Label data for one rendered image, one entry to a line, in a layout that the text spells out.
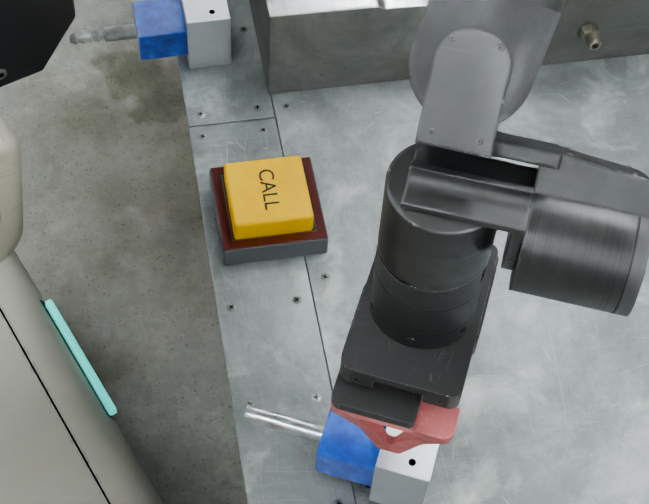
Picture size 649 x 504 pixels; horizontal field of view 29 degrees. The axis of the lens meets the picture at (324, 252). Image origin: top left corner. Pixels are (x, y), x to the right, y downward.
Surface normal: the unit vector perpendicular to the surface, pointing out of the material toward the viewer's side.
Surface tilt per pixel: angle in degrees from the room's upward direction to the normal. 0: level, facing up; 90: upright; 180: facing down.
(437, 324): 89
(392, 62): 90
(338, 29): 90
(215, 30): 90
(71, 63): 0
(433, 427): 0
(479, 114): 46
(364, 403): 0
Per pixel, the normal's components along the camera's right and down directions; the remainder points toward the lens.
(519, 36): -0.14, 0.18
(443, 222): 0.04, -0.57
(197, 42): 0.20, 0.81
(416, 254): -0.49, 0.70
